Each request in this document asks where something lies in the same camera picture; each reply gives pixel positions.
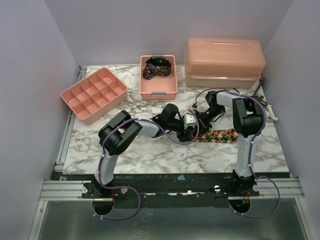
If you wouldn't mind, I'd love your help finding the colourful faces patterned tie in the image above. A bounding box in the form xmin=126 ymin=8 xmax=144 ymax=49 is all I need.
xmin=195 ymin=128 xmax=239 ymax=144

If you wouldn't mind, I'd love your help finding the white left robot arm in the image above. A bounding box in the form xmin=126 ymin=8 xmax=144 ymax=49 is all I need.
xmin=93 ymin=103 xmax=200 ymax=198

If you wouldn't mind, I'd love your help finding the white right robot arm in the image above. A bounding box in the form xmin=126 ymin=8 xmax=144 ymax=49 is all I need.
xmin=196 ymin=88 xmax=267 ymax=196

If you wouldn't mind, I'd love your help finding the pink plastic basket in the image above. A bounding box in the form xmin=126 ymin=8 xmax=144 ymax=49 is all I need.
xmin=140 ymin=55 xmax=178 ymax=101

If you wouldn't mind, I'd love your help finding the dark floral tie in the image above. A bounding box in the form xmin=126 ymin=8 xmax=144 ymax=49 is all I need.
xmin=142 ymin=57 xmax=172 ymax=80

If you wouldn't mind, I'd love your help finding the large pink storage box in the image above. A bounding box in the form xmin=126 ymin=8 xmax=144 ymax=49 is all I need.
xmin=184 ymin=38 xmax=266 ymax=89

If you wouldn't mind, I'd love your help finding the white plastic fixture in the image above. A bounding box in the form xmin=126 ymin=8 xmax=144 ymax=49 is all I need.
xmin=266 ymin=104 xmax=279 ymax=122

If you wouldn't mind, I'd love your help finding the orange black tool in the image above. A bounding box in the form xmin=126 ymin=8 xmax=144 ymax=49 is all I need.
xmin=233 ymin=77 xmax=266 ymax=106

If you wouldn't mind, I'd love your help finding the pink divided organizer tray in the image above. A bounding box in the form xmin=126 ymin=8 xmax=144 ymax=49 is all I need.
xmin=61 ymin=67 xmax=128 ymax=125

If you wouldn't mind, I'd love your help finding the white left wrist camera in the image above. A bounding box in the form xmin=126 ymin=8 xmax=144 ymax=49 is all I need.
xmin=183 ymin=111 xmax=197 ymax=129

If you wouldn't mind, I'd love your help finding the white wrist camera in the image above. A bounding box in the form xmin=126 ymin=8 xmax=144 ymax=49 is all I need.
xmin=183 ymin=111 xmax=197 ymax=129
xmin=191 ymin=101 xmax=198 ymax=112

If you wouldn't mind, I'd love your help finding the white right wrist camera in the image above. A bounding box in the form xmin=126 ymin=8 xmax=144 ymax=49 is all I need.
xmin=191 ymin=101 xmax=198 ymax=112

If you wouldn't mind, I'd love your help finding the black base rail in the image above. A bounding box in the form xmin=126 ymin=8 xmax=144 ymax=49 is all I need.
xmin=42 ymin=172 xmax=293 ymax=212

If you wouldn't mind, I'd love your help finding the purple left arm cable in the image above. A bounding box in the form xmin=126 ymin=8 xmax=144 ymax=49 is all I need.
xmin=92 ymin=117 xmax=201 ymax=221

